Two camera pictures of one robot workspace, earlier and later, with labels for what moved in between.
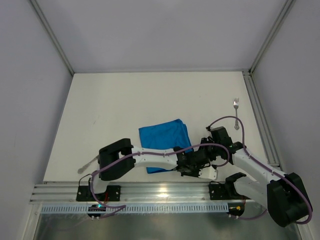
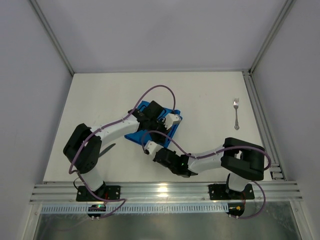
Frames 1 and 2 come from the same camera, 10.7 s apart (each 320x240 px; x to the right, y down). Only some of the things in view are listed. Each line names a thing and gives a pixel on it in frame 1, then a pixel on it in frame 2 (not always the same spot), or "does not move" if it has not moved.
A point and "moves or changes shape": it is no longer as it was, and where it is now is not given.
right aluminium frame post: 287,7 does not move
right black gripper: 206,144 → 157,155
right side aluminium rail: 262,120 does not move
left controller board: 96,208 does not move
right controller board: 236,208 does not move
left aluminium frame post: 51,34 does not move
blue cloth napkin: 171,135 moves or changes shape
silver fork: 236,105 does not move
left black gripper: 202,160 → 161,127
